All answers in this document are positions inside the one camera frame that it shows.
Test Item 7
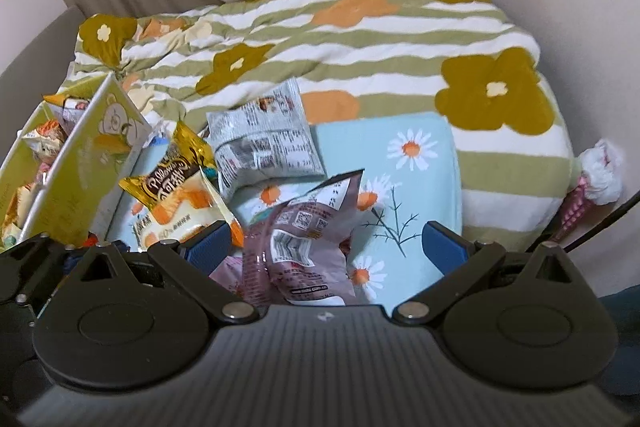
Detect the purple snack bag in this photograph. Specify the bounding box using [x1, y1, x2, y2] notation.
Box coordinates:
[235, 168, 366, 308]

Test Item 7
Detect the grey bed headboard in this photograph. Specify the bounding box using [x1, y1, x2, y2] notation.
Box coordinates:
[0, 4, 87, 108]

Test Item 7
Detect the ice cream cone plush toy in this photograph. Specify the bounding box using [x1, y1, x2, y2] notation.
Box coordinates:
[559, 138, 625, 238]

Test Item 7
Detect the grey printed snack bag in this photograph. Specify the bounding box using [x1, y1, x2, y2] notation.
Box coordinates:
[206, 78, 327, 202]

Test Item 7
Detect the dark blue clothing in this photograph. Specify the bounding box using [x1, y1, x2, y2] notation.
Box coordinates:
[597, 292, 640, 408]

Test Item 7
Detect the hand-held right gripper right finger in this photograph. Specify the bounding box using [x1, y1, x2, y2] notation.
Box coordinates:
[390, 221, 583, 325]

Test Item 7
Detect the pink snack bag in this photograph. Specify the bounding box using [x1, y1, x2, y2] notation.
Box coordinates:
[209, 254, 247, 294]

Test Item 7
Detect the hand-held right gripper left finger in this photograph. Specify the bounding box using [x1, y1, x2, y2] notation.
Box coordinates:
[65, 221, 261, 325]

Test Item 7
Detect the pile of snack packets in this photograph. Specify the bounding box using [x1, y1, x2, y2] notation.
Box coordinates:
[0, 91, 91, 248]

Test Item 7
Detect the black cable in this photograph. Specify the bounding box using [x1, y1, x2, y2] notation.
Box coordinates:
[525, 189, 640, 254]

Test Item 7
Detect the floral striped duvet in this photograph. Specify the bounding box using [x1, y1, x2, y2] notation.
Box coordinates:
[60, 0, 576, 253]

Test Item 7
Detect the yellow-green cardboard box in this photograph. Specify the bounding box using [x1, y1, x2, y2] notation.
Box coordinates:
[0, 72, 153, 253]

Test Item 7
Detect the gold brown snack bag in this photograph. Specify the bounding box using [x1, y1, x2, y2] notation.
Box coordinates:
[119, 121, 246, 254]

